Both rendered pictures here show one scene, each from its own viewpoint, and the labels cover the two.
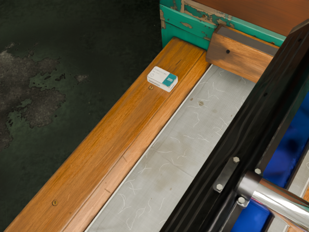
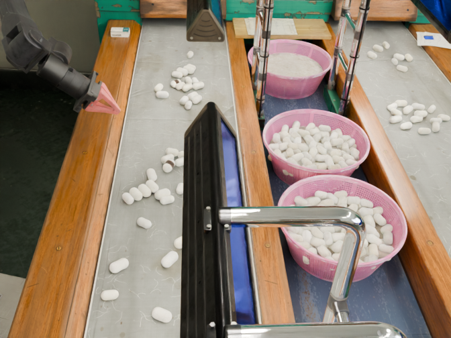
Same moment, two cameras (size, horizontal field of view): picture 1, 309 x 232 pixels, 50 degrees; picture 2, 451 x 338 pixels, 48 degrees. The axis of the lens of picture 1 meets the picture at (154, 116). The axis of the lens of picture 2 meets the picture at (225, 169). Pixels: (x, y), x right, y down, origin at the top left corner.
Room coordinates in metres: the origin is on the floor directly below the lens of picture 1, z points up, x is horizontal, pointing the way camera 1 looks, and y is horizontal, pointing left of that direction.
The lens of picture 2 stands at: (-0.92, 0.86, 1.50)
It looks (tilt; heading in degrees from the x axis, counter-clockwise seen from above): 39 degrees down; 314
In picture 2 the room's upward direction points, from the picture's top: 3 degrees clockwise
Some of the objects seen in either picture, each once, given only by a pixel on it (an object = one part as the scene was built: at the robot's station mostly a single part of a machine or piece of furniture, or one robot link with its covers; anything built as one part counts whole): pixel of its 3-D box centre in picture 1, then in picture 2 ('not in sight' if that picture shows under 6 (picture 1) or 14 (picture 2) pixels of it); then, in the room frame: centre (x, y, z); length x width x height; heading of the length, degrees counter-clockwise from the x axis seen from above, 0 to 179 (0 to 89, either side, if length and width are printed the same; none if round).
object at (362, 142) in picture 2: not in sight; (313, 152); (-0.35, -0.05, 0.72); 0.27 x 0.27 x 0.10
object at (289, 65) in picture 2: not in sight; (287, 73); (-0.02, -0.34, 0.71); 0.22 x 0.22 x 0.06
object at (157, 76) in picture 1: (162, 78); (120, 32); (0.47, -0.03, 0.78); 0.06 x 0.04 x 0.02; 49
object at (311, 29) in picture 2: not in sight; (280, 28); (0.15, -0.48, 0.77); 0.33 x 0.15 x 0.01; 49
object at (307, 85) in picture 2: not in sight; (288, 70); (-0.02, -0.34, 0.72); 0.27 x 0.27 x 0.10
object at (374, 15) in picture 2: not in sight; (374, 8); (-0.04, -0.77, 0.83); 0.30 x 0.06 x 0.07; 49
